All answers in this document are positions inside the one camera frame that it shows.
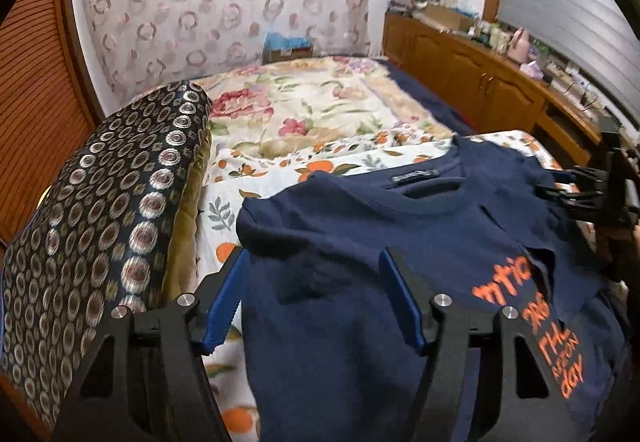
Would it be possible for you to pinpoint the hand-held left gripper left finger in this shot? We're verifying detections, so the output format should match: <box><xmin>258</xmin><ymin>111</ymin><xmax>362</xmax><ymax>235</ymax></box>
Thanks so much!
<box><xmin>50</xmin><ymin>248</ymin><xmax>251</xmax><ymax>442</ymax></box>

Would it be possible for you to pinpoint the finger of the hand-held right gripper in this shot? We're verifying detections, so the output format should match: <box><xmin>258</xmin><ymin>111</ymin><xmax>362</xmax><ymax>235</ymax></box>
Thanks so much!
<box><xmin>534</xmin><ymin>186</ymin><xmax>608</xmax><ymax>223</ymax></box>
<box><xmin>552</xmin><ymin>165</ymin><xmax>608</xmax><ymax>187</ymax></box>

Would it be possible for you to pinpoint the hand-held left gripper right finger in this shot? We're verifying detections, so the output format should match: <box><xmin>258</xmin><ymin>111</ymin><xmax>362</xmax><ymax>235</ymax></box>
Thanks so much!
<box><xmin>378</xmin><ymin>247</ymin><xmax>576</xmax><ymax>442</ymax></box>

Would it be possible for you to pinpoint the navy t-shirt with orange print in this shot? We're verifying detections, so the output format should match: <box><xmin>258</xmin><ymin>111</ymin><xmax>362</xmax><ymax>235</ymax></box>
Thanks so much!
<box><xmin>236</xmin><ymin>135</ymin><xmax>632</xmax><ymax>442</ymax></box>

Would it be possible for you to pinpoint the stack of folded clothes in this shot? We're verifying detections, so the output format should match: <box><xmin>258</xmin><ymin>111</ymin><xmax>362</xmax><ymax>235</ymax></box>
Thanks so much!
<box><xmin>390</xmin><ymin>0</ymin><xmax>426</xmax><ymax>16</ymax></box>

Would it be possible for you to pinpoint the white bed sheet, orange fruit print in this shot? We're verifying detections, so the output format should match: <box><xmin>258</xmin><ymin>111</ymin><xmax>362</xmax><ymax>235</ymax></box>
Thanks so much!
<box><xmin>197</xmin><ymin>129</ymin><xmax>561</xmax><ymax>442</ymax></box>

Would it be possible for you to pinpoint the pink kettle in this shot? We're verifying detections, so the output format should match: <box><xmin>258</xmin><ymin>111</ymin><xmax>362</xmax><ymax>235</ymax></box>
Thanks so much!
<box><xmin>509</xmin><ymin>27</ymin><xmax>532</xmax><ymax>64</ymax></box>

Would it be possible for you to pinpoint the dark cushion with circle pattern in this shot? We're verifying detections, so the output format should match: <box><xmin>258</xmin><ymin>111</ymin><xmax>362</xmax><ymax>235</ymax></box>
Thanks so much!
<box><xmin>0</xmin><ymin>81</ymin><xmax>213</xmax><ymax>428</ymax></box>

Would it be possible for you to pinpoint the navy cloth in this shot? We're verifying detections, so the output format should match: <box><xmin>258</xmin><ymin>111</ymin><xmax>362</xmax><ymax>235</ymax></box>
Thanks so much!
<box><xmin>382</xmin><ymin>60</ymin><xmax>481</xmax><ymax>138</ymax></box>

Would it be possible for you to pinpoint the wooden cabinet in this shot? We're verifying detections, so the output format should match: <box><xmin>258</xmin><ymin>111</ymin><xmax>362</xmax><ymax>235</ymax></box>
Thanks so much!
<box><xmin>382</xmin><ymin>11</ymin><xmax>603</xmax><ymax>168</ymax></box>

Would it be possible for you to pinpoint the open cardboard box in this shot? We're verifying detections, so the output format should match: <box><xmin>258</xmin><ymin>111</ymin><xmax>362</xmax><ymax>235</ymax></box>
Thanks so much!
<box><xmin>422</xmin><ymin>2</ymin><xmax>476</xmax><ymax>30</ymax></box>

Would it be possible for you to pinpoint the floral blanket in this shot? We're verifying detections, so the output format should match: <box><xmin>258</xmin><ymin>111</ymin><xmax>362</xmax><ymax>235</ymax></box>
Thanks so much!
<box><xmin>125</xmin><ymin>55</ymin><xmax>451</xmax><ymax>158</ymax></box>

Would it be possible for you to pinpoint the cardboard box with blue contents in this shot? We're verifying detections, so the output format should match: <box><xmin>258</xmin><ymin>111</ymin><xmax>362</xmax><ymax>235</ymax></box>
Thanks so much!
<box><xmin>262</xmin><ymin>31</ymin><xmax>315</xmax><ymax>66</ymax></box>

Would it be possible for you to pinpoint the wooden louvre door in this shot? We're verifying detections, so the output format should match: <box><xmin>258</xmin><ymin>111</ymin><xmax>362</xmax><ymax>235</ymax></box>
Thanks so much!
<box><xmin>0</xmin><ymin>0</ymin><xmax>101</xmax><ymax>243</ymax></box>

